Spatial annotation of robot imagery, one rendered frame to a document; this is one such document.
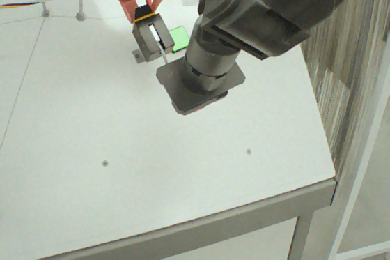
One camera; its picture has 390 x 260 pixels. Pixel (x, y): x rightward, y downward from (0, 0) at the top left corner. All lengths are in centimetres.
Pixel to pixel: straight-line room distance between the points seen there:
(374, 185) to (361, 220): 27
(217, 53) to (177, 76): 11
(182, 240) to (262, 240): 23
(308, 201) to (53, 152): 45
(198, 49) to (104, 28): 31
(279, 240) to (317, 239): 94
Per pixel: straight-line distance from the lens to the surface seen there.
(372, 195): 210
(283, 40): 39
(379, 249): 172
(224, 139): 69
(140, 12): 63
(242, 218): 70
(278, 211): 74
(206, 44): 42
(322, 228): 187
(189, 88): 51
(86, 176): 65
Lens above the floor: 137
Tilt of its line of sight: 34 degrees down
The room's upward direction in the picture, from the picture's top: straight up
